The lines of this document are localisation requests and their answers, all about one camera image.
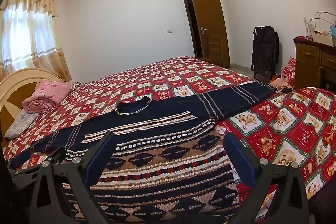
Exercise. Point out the brown wooden door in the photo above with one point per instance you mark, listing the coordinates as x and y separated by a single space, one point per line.
210 24

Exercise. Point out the cream wooden headboard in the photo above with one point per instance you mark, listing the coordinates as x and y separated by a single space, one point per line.
15 92

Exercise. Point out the folded pink blanket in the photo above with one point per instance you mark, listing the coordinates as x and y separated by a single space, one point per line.
52 92

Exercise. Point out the navy patterned knit sweater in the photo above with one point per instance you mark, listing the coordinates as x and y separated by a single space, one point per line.
157 161

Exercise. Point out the brown wooden dresser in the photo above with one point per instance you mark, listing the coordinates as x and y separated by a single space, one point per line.
307 61

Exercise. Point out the beige box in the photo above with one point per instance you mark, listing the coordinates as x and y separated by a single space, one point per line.
321 37

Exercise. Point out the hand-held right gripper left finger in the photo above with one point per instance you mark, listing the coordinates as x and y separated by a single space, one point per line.
101 158

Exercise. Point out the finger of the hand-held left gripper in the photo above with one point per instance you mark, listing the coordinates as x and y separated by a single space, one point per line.
58 155

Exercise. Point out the striped grey cloth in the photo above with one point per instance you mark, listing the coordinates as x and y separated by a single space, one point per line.
76 84

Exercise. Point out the red checked bag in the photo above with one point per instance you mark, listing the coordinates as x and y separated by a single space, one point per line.
290 71

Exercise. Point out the crumpled pink cloth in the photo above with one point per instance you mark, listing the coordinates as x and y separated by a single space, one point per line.
279 83

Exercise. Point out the red printed bedspread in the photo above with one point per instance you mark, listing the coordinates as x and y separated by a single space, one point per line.
183 77

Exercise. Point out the black folded stroller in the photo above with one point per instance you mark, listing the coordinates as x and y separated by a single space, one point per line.
263 50

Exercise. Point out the beige patterned curtain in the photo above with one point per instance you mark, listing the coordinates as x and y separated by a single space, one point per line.
47 16

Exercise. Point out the dark door frame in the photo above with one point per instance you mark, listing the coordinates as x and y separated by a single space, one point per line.
187 16

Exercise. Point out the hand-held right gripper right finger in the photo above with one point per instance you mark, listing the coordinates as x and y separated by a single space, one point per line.
239 161

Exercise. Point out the grey cushion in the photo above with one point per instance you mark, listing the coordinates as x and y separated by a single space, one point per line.
18 124

